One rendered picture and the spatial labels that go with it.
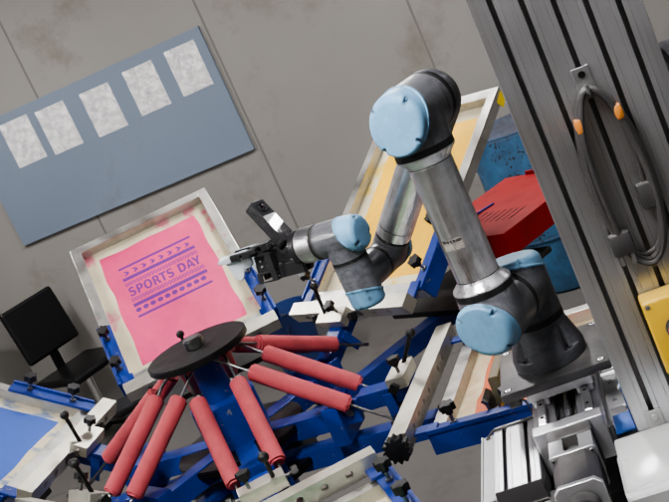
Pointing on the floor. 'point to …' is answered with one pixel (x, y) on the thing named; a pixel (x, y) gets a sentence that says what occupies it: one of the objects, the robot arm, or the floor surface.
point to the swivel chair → (60, 328)
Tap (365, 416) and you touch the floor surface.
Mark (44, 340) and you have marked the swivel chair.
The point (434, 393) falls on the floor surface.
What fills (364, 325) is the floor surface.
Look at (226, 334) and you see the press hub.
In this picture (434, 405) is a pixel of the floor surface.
